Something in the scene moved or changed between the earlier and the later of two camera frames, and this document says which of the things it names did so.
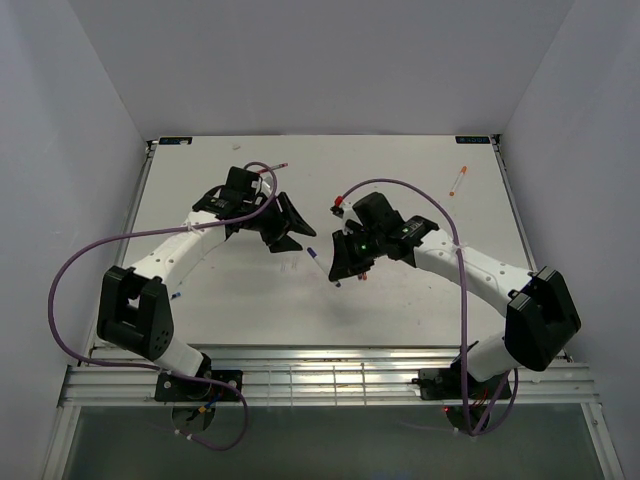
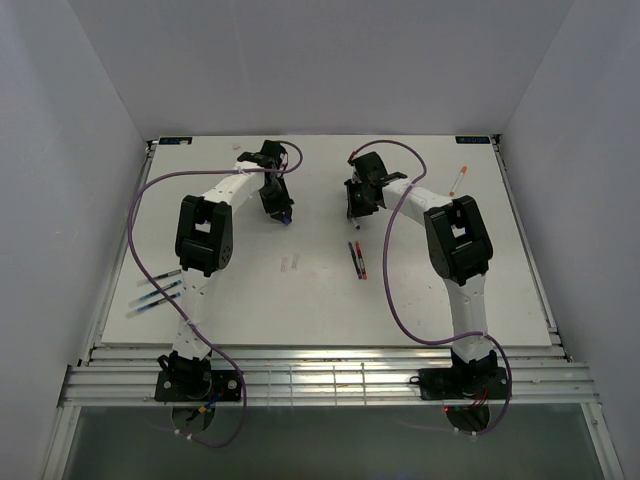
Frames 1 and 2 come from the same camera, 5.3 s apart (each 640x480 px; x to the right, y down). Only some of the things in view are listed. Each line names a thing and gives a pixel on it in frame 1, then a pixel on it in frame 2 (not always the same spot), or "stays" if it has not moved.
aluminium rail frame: x=318 y=376 stays
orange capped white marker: x=463 y=172 stays
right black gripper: x=344 y=264 to x=355 y=209
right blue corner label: x=472 y=139 stays
